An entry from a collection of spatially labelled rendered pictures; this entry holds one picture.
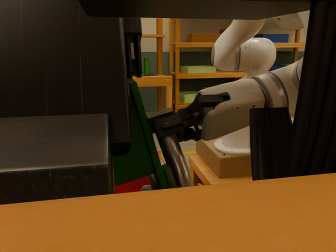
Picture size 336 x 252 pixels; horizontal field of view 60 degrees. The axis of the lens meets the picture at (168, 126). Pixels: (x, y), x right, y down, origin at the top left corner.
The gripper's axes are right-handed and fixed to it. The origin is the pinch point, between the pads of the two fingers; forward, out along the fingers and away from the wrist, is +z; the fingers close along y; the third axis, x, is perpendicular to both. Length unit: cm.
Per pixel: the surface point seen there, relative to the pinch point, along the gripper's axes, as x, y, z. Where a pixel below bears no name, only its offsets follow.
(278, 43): -315, -416, -330
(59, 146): 7.4, 18.8, 11.9
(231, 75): -284, -431, -214
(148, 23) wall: -421, -374, -87
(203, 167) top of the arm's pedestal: -14, -72, -17
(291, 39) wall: -352, -469, -401
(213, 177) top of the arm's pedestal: -7, -65, -18
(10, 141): 4.7, 17.8, 16.4
